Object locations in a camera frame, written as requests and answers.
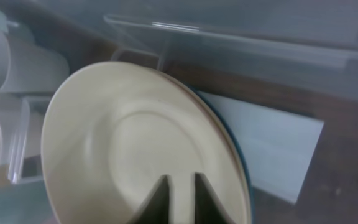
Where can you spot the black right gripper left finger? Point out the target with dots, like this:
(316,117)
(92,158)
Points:
(156,207)

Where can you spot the grey cup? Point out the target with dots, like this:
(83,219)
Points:
(28,68)

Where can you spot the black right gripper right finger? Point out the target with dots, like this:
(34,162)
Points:
(208,208)

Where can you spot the blue plate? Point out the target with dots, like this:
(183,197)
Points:
(235,148)

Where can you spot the beige plate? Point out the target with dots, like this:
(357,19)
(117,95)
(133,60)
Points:
(181,85)
(113,129)

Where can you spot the white label in bin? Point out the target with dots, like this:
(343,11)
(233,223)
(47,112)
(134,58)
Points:
(277,145)

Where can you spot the clear plastic storage bin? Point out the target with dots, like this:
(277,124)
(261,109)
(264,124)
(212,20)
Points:
(295,56)

